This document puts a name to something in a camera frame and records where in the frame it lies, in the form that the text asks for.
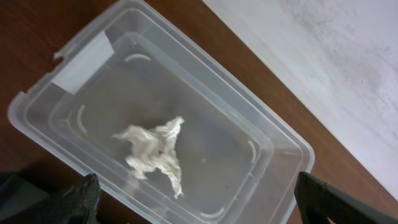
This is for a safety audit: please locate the clear plastic waste bin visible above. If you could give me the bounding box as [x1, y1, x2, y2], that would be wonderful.
[8, 1, 315, 223]

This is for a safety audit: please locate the white tissue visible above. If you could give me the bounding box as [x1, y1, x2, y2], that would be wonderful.
[112, 116, 185, 198]

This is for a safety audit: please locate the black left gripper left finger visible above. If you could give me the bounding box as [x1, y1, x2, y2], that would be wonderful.
[18, 174, 101, 224]

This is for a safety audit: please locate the black rectangular tray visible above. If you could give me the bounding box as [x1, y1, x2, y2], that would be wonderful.
[1, 175, 49, 224]

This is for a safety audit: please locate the white label on bin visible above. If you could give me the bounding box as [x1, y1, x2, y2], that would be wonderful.
[52, 30, 114, 95]

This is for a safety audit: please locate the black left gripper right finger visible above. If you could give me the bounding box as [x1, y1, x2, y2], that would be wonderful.
[294, 172, 397, 224]

